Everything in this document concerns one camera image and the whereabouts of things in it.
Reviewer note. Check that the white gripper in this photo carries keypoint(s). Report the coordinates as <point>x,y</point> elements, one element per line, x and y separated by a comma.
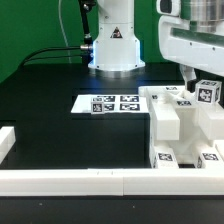
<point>190,52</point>

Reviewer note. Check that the white chair back long part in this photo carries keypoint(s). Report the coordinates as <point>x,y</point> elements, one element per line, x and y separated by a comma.
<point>175,114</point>

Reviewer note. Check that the white left rail block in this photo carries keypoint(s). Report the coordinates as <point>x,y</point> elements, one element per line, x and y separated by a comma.
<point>7,140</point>

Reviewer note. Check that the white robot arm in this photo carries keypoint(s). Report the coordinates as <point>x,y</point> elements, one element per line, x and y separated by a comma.
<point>190,33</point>

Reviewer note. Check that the white chair seat part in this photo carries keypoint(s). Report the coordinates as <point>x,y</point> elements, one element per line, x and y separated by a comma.
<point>186,150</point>

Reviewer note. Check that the white marker sheet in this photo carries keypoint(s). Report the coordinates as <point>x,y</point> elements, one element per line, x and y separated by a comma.
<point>112,103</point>

